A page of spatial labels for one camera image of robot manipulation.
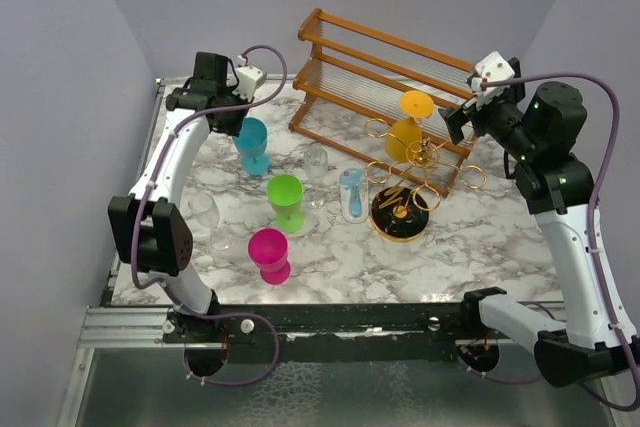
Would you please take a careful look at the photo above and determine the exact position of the clear wine glass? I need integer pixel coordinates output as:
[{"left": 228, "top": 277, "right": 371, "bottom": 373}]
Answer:
[
  {"left": 188, "top": 192, "right": 235, "bottom": 251},
  {"left": 303, "top": 146, "right": 328, "bottom": 209}
]

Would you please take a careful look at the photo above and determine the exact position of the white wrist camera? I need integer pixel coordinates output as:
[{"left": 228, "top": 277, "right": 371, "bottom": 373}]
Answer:
[
  {"left": 467, "top": 51, "right": 516, "bottom": 108},
  {"left": 232, "top": 65, "right": 267, "bottom": 100}
]

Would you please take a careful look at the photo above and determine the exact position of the gold wire wine glass rack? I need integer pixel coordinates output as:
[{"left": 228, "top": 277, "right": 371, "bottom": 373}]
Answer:
[{"left": 364, "top": 118, "right": 488, "bottom": 243}]

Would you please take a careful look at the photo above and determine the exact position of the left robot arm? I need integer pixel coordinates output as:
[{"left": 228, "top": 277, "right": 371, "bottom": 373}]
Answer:
[{"left": 108, "top": 52, "right": 265, "bottom": 342}]

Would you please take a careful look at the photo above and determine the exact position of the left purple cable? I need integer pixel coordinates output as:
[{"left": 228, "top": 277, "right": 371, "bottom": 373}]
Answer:
[{"left": 130, "top": 44, "right": 289, "bottom": 388}]

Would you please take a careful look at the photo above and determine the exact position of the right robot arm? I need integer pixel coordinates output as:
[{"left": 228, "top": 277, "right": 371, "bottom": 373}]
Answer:
[{"left": 439, "top": 81, "right": 639, "bottom": 387}]

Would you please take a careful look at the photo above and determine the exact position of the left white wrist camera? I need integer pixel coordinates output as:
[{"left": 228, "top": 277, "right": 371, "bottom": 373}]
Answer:
[{"left": 232, "top": 65, "right": 267, "bottom": 100}]

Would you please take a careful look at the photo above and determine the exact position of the purple cable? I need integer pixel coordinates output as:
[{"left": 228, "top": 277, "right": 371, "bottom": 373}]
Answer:
[
  {"left": 130, "top": 44, "right": 289, "bottom": 388},
  {"left": 459, "top": 71, "right": 640, "bottom": 413}
]

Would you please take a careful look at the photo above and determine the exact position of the yellow plastic wine glass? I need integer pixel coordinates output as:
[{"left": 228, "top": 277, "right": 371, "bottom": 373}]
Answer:
[{"left": 384, "top": 90, "right": 435, "bottom": 162}]

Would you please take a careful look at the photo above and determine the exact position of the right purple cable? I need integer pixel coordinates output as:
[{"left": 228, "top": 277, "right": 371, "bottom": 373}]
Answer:
[{"left": 459, "top": 71, "right": 640, "bottom": 413}]

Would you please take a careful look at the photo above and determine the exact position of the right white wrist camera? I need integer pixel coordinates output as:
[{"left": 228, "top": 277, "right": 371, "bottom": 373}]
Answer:
[{"left": 467, "top": 51, "right": 516, "bottom": 108}]

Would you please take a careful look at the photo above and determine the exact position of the green plastic wine glass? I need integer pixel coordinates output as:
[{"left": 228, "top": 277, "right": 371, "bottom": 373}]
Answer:
[{"left": 266, "top": 174, "right": 304, "bottom": 233}]

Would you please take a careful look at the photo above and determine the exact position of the blue plastic wine glass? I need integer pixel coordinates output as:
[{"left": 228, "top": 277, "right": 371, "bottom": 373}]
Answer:
[{"left": 234, "top": 117, "right": 269, "bottom": 176}]

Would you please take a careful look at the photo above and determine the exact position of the pink plastic wine glass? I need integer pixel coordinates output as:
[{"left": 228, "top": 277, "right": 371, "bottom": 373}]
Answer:
[{"left": 248, "top": 228, "right": 291, "bottom": 285}]

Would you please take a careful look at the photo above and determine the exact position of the wooden two-tier rack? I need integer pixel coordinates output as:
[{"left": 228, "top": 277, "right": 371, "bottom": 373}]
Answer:
[{"left": 289, "top": 9, "right": 476, "bottom": 197}]

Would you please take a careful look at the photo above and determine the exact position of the blue tool in blister pack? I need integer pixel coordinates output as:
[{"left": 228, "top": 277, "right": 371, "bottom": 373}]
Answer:
[{"left": 339, "top": 168, "right": 370, "bottom": 224}]

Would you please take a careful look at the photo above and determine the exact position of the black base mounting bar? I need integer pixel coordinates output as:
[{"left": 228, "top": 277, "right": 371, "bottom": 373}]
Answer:
[{"left": 162, "top": 302, "right": 485, "bottom": 364}]

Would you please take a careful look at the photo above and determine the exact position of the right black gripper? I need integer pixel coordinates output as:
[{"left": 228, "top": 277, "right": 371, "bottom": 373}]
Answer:
[{"left": 439, "top": 81, "right": 539, "bottom": 161}]

